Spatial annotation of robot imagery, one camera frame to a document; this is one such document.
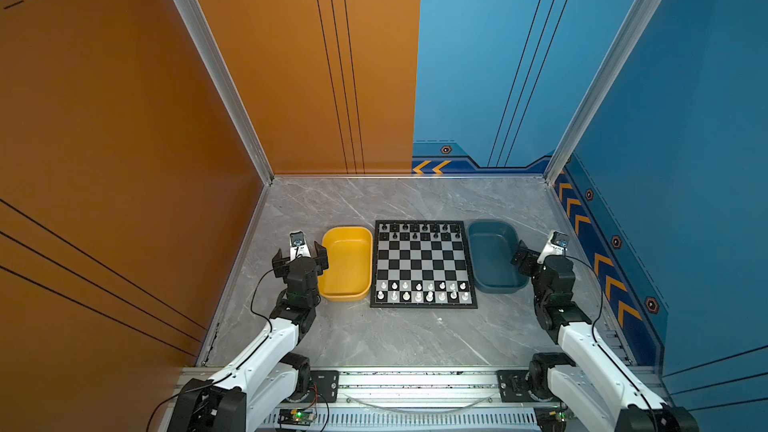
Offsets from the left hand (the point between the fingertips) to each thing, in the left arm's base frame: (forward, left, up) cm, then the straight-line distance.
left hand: (298, 245), depth 83 cm
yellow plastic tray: (-2, -13, -15) cm, 20 cm away
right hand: (0, -66, 0) cm, 66 cm away
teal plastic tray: (+11, -61, -15) cm, 63 cm away
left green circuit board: (-38, -4, -16) cm, 42 cm away
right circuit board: (-38, -65, -15) cm, 77 cm away
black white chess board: (+1, -36, -13) cm, 38 cm away
